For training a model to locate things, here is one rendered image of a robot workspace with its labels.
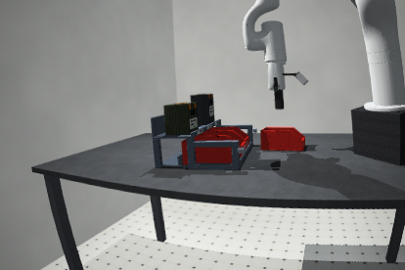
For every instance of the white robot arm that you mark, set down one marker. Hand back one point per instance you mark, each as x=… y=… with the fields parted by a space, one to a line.
x=379 y=23

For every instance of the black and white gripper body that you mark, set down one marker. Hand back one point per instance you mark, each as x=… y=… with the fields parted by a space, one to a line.
x=276 y=69

